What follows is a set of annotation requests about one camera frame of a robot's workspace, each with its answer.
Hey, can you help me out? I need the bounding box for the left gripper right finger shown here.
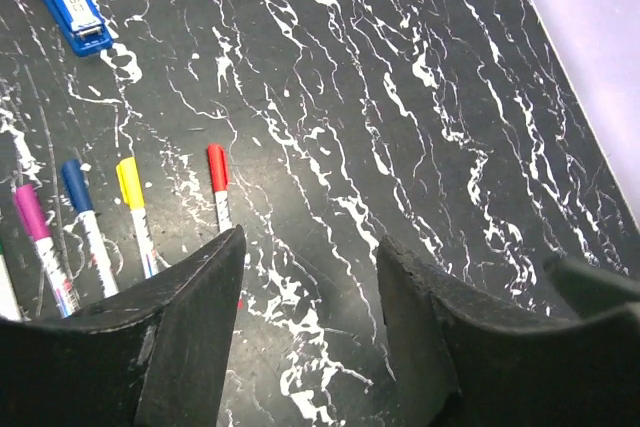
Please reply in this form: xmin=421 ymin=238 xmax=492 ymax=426
xmin=376 ymin=236 xmax=639 ymax=426

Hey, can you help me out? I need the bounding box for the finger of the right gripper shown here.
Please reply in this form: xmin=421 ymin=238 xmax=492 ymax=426
xmin=543 ymin=256 xmax=639 ymax=317

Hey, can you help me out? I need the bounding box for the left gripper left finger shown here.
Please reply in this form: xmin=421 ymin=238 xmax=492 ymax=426
xmin=1 ymin=227 xmax=246 ymax=426

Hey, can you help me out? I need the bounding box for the white pen blue tip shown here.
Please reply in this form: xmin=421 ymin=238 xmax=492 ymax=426
xmin=78 ymin=210 xmax=119 ymax=298

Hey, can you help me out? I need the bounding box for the white pen purple tip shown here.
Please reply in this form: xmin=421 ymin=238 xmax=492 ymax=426
xmin=34 ymin=237 xmax=79 ymax=318

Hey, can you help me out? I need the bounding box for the white pen yellow tip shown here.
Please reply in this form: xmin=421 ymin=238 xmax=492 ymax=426
xmin=131 ymin=208 xmax=159 ymax=278

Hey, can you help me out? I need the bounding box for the white pen red tip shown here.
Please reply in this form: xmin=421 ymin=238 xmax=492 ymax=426
xmin=214 ymin=190 xmax=234 ymax=233

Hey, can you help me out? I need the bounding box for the purple pen cap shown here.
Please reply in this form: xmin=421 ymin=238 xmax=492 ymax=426
xmin=13 ymin=184 xmax=51 ymax=241

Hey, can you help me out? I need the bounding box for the yellow pen cap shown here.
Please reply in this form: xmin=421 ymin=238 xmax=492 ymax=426
xmin=116 ymin=156 xmax=145 ymax=210

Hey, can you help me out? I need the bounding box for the red pen cap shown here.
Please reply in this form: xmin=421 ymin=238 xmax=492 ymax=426
xmin=206 ymin=144 xmax=230 ymax=193

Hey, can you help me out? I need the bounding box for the blue pen cap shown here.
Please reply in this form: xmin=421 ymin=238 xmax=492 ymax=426
xmin=61 ymin=159 xmax=94 ymax=213

